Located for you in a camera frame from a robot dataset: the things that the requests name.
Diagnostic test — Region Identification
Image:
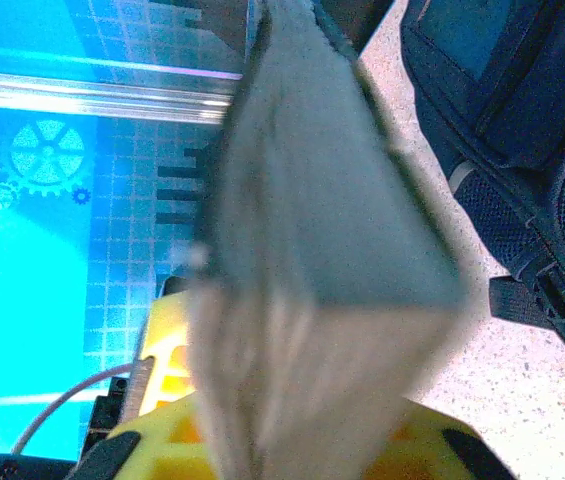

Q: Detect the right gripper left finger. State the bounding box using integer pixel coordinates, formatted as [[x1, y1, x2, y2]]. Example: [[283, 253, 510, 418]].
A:
[[106, 289, 213, 480]]

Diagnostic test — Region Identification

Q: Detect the navy blue backpack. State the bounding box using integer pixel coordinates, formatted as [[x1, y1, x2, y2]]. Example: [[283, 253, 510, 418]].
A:
[[399, 0, 565, 394]]

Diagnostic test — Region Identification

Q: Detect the black book with antlers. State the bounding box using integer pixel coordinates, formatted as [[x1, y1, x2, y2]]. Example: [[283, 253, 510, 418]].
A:
[[186, 0, 468, 480]]

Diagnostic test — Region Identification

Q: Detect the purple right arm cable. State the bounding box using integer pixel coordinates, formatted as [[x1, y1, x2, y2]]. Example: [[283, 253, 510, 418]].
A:
[[11, 363, 138, 456]]

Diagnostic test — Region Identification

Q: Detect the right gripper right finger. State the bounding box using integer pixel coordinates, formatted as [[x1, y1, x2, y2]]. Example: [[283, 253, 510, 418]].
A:
[[361, 397, 516, 480]]

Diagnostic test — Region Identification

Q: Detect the aluminium frame post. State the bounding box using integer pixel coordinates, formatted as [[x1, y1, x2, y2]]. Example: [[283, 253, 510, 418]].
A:
[[0, 67, 243, 126]]

